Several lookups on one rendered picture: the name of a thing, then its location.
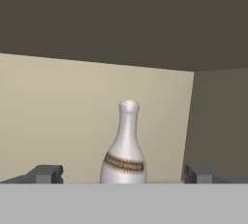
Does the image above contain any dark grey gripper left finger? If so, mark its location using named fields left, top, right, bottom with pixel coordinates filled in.
left=0, top=164, right=64, bottom=184

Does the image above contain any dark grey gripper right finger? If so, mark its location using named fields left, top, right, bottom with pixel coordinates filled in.
left=183, top=163, right=248, bottom=184

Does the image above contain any white liquor bottle brown band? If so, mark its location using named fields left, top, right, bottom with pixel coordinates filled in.
left=99, top=99, right=148, bottom=185

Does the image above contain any beige cabinet interior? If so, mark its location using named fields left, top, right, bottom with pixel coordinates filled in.
left=0, top=0, right=248, bottom=185

